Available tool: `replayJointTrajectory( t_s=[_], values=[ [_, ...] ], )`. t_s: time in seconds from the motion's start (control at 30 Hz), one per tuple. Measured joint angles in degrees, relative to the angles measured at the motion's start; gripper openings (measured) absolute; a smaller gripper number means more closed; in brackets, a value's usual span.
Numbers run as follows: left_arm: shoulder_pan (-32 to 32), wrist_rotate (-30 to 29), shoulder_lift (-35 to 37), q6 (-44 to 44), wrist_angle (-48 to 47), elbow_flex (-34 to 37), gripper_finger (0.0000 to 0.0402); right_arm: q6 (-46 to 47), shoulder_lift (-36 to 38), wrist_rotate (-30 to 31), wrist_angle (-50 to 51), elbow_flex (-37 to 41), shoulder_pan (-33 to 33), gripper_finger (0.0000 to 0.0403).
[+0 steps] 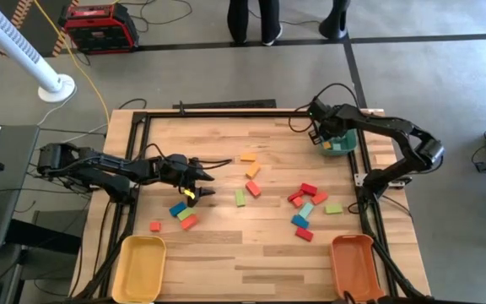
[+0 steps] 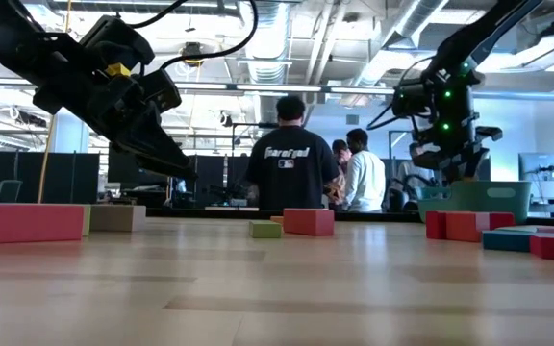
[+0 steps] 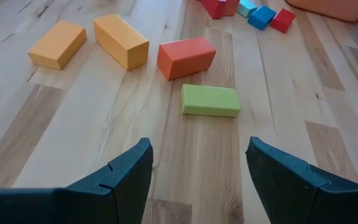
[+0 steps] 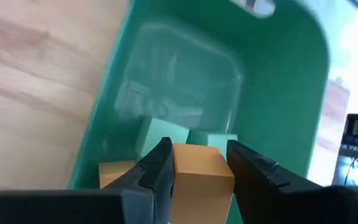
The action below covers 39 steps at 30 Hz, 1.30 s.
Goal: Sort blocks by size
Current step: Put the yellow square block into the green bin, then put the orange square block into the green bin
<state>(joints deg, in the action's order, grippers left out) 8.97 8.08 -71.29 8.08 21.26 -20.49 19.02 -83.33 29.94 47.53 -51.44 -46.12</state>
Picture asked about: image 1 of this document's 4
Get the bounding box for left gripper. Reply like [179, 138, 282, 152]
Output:
[156, 153, 218, 209]

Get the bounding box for person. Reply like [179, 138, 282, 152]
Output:
[227, 0, 285, 47]

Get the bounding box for red-orange rectangular block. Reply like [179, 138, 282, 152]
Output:
[245, 180, 263, 198]
[310, 191, 330, 206]
[180, 214, 200, 231]

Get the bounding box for blue rectangular block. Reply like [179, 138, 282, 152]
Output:
[168, 201, 188, 218]
[290, 214, 311, 231]

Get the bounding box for yellow power cable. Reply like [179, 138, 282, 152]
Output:
[33, 0, 112, 128]

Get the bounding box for black aluminium table frame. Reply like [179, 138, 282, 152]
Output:
[99, 108, 400, 304]

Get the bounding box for red and black power box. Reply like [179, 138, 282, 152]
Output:
[57, 3, 140, 56]

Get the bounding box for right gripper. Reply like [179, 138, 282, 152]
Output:
[307, 98, 348, 148]

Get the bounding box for silver mounting plate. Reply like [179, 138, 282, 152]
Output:
[354, 171, 413, 187]

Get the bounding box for orange plastic bin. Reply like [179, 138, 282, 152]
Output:
[329, 234, 386, 303]

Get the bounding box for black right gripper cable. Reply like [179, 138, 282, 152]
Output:
[288, 82, 360, 134]

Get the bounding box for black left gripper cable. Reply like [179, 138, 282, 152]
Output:
[139, 142, 233, 171]

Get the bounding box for yellow plastic bin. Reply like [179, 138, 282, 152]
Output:
[111, 234, 168, 304]

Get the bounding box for grey side desk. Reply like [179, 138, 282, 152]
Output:
[0, 123, 41, 254]

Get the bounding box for long teal block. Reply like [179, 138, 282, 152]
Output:
[298, 201, 315, 220]

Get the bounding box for black hazard striped mat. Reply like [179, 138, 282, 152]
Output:
[0, 0, 82, 58]

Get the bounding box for white tower fan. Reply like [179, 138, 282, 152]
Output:
[0, 0, 77, 104]

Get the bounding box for long black ribbed bar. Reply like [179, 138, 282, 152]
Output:
[172, 99, 278, 111]

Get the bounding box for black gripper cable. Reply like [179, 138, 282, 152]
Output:
[288, 82, 360, 134]
[139, 142, 233, 171]

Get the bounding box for green plastic bin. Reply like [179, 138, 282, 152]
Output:
[314, 126, 359, 158]

